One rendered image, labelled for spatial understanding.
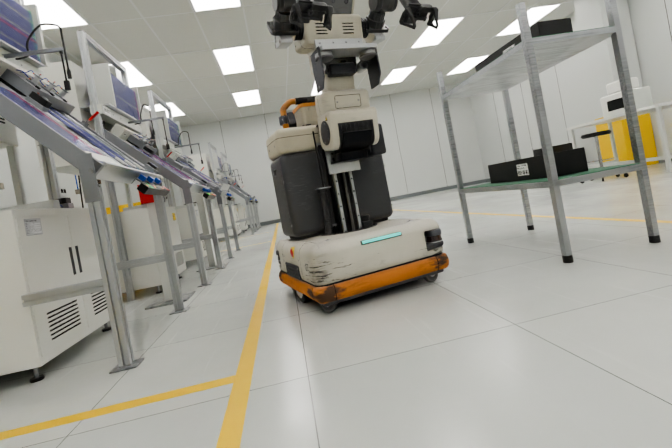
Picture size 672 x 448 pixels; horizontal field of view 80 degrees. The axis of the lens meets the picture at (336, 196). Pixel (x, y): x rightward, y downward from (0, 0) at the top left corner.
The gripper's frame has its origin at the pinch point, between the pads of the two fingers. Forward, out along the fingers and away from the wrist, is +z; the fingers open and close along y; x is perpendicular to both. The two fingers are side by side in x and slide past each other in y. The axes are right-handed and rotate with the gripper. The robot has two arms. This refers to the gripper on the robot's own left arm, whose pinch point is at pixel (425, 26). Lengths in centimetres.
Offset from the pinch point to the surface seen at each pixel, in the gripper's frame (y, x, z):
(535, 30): 70, 9, -12
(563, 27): 81, 5, -9
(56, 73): -162, 142, -148
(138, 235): -125, 195, -42
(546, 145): 51, 26, 42
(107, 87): -133, 150, -142
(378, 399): -57, 16, 110
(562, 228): 53, 43, 72
